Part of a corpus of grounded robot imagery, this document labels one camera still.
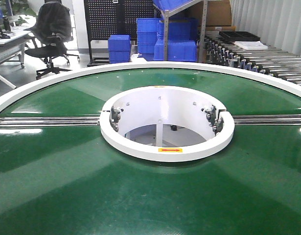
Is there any large blue bin front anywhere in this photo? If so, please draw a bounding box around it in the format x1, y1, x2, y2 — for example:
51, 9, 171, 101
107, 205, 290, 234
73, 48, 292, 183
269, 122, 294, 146
154, 40, 197, 62

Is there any small blue bin stack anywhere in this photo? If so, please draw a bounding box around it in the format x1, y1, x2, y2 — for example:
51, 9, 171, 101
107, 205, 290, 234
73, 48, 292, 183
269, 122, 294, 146
108, 35, 131, 64

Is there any tall blue bin stack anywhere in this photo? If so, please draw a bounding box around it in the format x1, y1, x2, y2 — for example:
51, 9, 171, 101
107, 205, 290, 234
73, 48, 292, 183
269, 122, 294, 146
136, 18, 161, 54

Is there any left steel roller bar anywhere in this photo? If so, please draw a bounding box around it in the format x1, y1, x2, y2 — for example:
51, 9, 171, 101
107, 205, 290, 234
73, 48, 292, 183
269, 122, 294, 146
0, 116, 100, 127

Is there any steel roller bar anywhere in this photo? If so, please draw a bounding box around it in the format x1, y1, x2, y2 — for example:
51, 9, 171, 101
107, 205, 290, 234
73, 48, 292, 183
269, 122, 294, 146
232, 114, 301, 125
0, 116, 100, 127

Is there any metal shelving rack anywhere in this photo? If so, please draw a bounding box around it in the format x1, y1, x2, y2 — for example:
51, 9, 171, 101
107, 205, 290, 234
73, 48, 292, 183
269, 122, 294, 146
152, 0, 208, 63

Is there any black pegboard panel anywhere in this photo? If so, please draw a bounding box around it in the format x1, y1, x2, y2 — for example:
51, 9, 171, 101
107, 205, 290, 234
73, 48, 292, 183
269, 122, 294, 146
84, 0, 161, 67

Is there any black plastic tray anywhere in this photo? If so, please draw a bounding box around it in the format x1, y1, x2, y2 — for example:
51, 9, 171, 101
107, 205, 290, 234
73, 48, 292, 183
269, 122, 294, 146
219, 31, 260, 42

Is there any white flat tray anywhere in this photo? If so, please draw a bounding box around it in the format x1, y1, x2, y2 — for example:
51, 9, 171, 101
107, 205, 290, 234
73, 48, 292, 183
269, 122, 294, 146
234, 41, 268, 50

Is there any cardboard box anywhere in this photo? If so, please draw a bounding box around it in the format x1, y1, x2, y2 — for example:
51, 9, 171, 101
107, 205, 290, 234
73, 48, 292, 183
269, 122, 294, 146
188, 0, 236, 32

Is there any black office chair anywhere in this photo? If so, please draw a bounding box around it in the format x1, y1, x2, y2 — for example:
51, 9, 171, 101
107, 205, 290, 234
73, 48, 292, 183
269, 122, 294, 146
25, 0, 72, 80

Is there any right steel roller bar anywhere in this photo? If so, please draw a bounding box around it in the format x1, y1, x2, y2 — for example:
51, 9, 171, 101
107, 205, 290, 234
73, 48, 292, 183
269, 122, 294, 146
232, 114, 301, 125

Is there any roller conveyor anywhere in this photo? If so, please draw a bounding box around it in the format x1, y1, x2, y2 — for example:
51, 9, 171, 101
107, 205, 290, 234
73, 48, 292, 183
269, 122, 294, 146
205, 33, 301, 86

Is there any white outer conveyor rim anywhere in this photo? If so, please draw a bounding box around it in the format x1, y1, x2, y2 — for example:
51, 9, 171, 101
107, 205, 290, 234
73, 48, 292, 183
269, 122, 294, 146
0, 62, 301, 117

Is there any grey desk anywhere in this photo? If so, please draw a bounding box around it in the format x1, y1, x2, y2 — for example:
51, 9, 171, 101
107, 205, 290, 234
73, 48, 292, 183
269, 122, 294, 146
0, 26, 33, 89

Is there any white inner conveyor ring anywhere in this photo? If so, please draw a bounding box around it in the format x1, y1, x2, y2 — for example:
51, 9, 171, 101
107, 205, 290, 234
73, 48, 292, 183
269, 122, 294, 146
99, 85, 235, 163

